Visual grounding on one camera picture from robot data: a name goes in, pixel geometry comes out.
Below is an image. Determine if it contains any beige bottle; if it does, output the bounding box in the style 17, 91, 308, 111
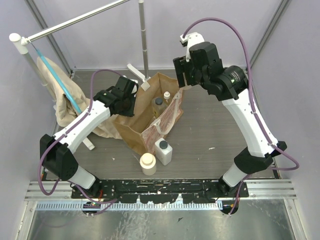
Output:
181, 85, 193, 91
139, 153, 157, 176

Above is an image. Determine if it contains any brown canvas tote bag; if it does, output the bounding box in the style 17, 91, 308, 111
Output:
113, 72, 184, 155

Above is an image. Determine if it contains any clear bottle dark cap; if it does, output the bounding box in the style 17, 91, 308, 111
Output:
151, 97, 168, 119

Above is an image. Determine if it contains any clear bottle white cap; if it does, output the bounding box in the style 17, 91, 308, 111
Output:
163, 91, 172, 104

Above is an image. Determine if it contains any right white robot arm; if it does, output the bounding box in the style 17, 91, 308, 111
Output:
173, 41, 280, 197

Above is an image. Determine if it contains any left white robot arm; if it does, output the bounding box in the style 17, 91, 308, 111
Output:
39, 76, 139, 198

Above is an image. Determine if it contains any beige cloth on rack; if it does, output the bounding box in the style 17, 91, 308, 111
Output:
36, 55, 123, 141

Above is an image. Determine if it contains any teal hanger rod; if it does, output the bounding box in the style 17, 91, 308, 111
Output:
35, 48, 82, 113

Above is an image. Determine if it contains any white square bottle dark cap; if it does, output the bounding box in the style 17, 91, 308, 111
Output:
155, 138, 173, 166

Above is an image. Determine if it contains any beige bottle front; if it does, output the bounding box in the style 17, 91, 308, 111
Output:
139, 153, 157, 176

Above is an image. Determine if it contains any white metal clothes rack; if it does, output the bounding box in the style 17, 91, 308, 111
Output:
8, 0, 152, 151

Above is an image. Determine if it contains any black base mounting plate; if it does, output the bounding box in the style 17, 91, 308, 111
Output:
70, 178, 249, 204

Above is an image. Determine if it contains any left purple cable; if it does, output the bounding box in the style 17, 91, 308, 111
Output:
36, 69, 130, 216

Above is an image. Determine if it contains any purple cable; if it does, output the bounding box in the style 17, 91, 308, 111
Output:
182, 17, 300, 216
36, 69, 130, 216

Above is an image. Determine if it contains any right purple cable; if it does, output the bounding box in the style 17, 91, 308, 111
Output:
182, 17, 300, 216

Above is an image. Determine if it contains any aluminium front rail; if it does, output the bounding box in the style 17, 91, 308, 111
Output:
25, 178, 297, 204

